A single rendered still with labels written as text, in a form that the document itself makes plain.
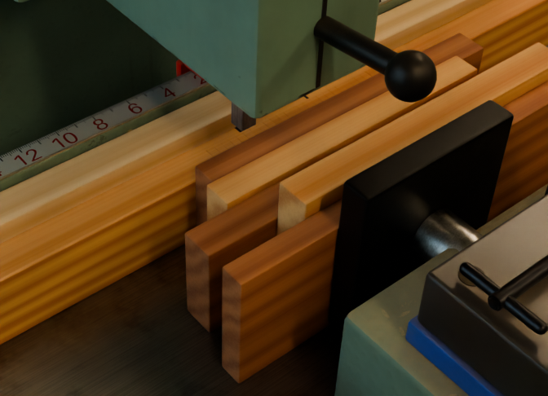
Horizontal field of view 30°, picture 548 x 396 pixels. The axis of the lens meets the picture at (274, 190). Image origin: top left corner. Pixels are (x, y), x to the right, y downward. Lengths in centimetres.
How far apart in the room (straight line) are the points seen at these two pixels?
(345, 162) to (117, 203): 11
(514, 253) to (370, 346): 7
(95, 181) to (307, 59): 12
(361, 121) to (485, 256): 14
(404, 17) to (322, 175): 17
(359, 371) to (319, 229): 6
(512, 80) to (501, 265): 15
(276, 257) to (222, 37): 9
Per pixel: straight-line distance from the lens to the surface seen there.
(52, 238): 47
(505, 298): 36
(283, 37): 41
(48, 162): 49
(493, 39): 62
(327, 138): 49
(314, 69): 44
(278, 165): 48
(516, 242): 39
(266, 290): 42
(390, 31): 58
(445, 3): 61
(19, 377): 47
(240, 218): 45
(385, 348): 40
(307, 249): 43
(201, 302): 47
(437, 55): 57
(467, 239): 44
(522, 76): 52
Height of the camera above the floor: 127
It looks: 43 degrees down
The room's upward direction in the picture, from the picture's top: 3 degrees clockwise
